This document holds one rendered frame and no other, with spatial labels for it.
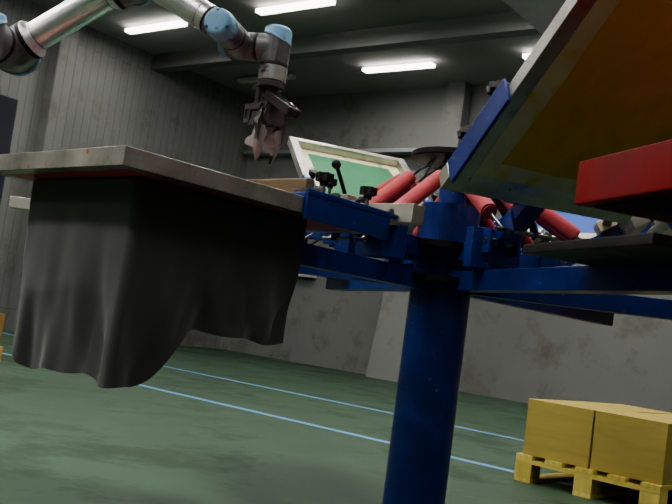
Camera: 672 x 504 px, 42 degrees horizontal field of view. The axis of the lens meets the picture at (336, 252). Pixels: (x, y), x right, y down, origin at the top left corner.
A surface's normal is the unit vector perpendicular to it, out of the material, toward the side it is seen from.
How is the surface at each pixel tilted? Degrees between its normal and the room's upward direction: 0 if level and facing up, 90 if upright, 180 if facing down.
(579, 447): 90
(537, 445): 90
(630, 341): 90
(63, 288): 92
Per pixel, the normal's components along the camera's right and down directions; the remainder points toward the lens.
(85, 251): -0.62, -0.14
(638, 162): -0.95, -0.15
